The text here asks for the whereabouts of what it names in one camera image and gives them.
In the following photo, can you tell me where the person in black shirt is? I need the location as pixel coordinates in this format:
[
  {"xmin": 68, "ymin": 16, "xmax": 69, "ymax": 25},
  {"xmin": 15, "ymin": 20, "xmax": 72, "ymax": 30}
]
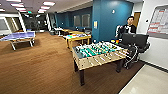
[{"xmin": 114, "ymin": 15, "xmax": 138, "ymax": 44}]

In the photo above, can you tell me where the ceiling light panel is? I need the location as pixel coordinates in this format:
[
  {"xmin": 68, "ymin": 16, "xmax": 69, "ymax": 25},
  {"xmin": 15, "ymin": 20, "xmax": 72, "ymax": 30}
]
[
  {"xmin": 9, "ymin": 2, "xmax": 25, "ymax": 9},
  {"xmin": 42, "ymin": 1, "xmax": 56, "ymax": 7}
]

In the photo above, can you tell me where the yellow notice sheet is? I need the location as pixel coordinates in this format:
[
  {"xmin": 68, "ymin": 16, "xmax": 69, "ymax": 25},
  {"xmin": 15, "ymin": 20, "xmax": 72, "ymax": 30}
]
[{"xmin": 93, "ymin": 20, "xmax": 99, "ymax": 30}]

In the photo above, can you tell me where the brown wooden door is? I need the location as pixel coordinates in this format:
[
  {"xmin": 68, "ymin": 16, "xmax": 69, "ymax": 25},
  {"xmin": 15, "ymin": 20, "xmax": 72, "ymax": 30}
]
[{"xmin": 133, "ymin": 12, "xmax": 142, "ymax": 28}]

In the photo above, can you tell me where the yellow legged white game table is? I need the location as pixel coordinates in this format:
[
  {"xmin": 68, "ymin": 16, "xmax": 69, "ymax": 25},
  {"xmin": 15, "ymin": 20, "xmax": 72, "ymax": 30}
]
[{"xmin": 65, "ymin": 32, "xmax": 92, "ymax": 50}]

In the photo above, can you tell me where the interior glass window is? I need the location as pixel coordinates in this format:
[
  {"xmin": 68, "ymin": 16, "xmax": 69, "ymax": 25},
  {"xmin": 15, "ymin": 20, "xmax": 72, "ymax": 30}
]
[
  {"xmin": 82, "ymin": 13, "xmax": 92, "ymax": 30},
  {"xmin": 73, "ymin": 14, "xmax": 83, "ymax": 29}
]

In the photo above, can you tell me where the blue ping pong table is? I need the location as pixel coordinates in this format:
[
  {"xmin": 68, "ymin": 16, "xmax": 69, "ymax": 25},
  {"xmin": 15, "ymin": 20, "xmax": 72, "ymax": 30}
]
[{"xmin": 0, "ymin": 30, "xmax": 37, "ymax": 51}]

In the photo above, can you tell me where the wall poster board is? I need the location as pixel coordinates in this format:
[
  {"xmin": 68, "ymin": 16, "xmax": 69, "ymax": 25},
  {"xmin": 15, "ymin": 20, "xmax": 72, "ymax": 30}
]
[{"xmin": 147, "ymin": 5, "xmax": 168, "ymax": 40}]

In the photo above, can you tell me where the green foosball table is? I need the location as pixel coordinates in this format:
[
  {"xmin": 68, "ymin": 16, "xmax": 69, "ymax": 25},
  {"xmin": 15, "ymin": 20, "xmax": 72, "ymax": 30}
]
[{"xmin": 71, "ymin": 40, "xmax": 130, "ymax": 87}]

